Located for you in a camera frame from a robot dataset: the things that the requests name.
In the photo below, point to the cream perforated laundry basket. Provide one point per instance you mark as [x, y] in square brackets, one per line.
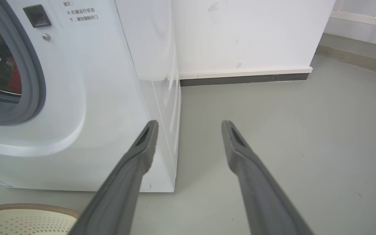
[24, 222]

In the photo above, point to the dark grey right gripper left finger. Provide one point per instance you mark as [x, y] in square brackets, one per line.
[122, 189]

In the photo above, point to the red garment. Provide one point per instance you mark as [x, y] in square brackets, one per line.
[14, 76]

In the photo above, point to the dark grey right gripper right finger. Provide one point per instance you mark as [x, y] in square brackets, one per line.
[259, 192]

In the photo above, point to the white front-loading washing machine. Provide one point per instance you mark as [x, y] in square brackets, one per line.
[77, 98]

